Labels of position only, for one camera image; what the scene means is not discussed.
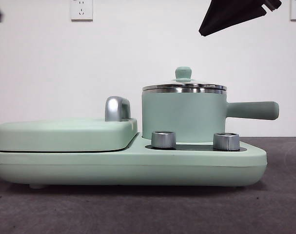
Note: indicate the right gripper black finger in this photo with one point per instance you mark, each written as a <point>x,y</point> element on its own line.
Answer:
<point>230,14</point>

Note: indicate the glass lid with green knob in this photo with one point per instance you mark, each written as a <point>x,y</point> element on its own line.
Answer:
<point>183,73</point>

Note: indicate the silver control knob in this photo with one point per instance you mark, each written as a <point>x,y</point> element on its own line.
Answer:
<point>163,140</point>
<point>226,142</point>

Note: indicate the mint green hinged griddle cover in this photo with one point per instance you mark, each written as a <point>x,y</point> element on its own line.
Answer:
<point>65,136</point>

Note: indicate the mint green breakfast machine base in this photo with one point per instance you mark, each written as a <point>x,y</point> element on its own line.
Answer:
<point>199,168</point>

